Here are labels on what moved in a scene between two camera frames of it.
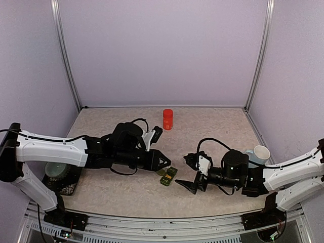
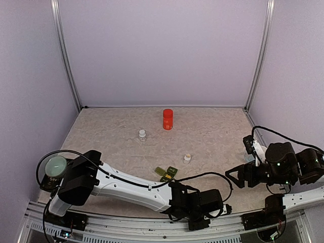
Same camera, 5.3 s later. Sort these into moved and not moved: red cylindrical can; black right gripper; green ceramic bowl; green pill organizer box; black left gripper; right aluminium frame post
Moved: black right gripper; black left gripper
Not moved: right aluminium frame post; green ceramic bowl; green pill organizer box; red cylindrical can
